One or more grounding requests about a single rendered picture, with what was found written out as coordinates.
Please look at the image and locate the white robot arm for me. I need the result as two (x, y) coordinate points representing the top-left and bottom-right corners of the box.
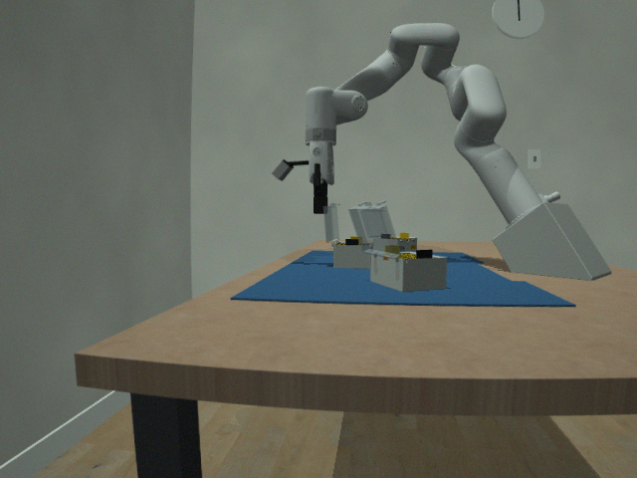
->
(306, 23), (560, 229)

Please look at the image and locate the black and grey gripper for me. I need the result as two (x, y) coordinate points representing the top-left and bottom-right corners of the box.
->
(306, 139), (336, 214)

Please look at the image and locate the blue bench mat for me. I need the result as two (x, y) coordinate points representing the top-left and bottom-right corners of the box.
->
(230, 250), (576, 307)

